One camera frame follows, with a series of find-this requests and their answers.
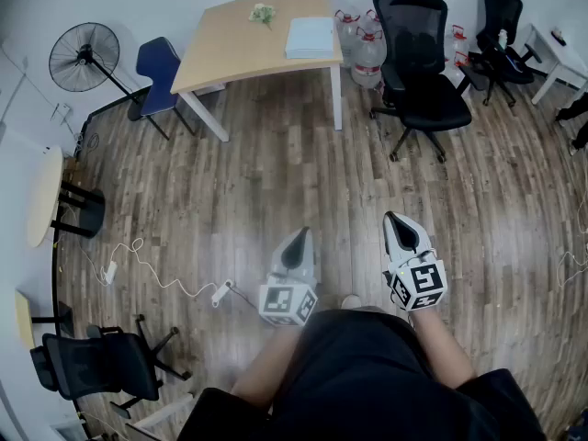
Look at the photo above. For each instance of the round table with black legs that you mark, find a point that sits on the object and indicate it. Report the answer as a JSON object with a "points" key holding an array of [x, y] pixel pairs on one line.
{"points": [[43, 195]]}

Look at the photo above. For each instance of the white furniture frame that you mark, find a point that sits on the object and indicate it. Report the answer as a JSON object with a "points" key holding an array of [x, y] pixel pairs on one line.
{"points": [[161, 414]]}

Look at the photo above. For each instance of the black standing fan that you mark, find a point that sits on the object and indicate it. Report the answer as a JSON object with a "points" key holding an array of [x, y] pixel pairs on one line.
{"points": [[85, 55]]}

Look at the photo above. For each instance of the large clear water bottle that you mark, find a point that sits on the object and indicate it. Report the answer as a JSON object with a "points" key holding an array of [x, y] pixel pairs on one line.
{"points": [[459, 74], [347, 35], [459, 41], [367, 60], [373, 20]]}

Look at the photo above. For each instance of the person's shoe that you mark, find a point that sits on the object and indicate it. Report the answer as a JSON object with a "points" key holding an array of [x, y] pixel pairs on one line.
{"points": [[351, 301]]}

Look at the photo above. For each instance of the blue chair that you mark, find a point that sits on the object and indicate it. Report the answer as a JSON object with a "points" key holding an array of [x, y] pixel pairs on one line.
{"points": [[158, 71]]}

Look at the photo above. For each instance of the black mesh office chair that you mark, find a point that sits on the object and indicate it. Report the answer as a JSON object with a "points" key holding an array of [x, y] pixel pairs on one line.
{"points": [[420, 76], [503, 39], [101, 365]]}

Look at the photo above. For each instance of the small white table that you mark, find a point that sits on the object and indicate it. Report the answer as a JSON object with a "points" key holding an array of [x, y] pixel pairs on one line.
{"points": [[558, 60]]}

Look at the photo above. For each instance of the bunch of pale flowers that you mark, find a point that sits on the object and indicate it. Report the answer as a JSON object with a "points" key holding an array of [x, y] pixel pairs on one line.
{"points": [[263, 14]]}

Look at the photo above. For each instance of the wooden desk with black frame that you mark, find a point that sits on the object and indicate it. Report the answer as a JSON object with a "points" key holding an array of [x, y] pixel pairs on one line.
{"points": [[25, 320]]}

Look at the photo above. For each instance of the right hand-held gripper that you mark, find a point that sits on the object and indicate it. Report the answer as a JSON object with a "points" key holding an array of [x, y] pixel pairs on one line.
{"points": [[422, 280]]}

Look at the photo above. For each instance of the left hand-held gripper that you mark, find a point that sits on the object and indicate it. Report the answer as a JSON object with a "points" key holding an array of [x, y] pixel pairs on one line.
{"points": [[285, 299]]}

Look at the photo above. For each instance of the person's right forearm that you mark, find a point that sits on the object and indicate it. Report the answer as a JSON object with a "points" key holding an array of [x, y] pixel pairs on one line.
{"points": [[443, 347]]}

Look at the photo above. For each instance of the person's left forearm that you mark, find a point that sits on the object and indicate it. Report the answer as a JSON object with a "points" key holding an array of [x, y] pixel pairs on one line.
{"points": [[266, 370]]}

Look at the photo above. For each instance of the person's black clothing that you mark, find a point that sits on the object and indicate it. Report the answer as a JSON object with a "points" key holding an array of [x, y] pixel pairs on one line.
{"points": [[363, 384]]}

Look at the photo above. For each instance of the small black object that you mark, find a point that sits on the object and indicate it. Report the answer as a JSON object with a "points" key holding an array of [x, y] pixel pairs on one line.
{"points": [[558, 37]]}

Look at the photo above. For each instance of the light wooden table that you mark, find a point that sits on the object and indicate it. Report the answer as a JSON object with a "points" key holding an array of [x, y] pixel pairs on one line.
{"points": [[234, 44]]}

